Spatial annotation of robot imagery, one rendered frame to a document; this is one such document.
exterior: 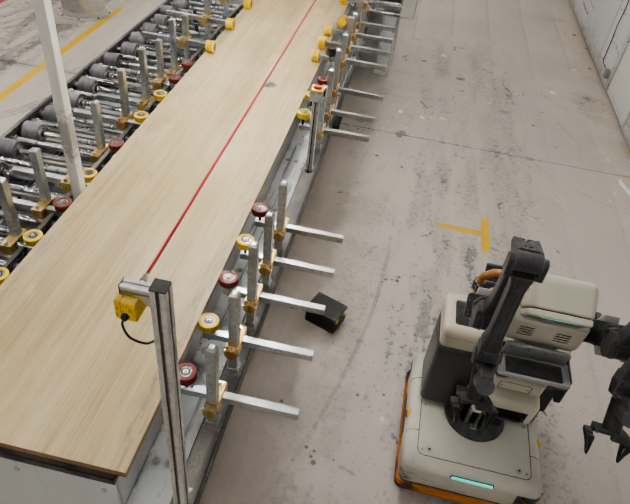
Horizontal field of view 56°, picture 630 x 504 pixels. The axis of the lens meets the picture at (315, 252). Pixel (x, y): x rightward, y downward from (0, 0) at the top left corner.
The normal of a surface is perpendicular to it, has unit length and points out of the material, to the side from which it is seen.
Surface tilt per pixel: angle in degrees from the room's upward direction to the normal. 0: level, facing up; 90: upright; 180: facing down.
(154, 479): 0
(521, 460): 0
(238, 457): 0
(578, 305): 42
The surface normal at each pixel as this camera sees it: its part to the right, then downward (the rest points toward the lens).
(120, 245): 0.10, -0.75
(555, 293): -0.07, -0.13
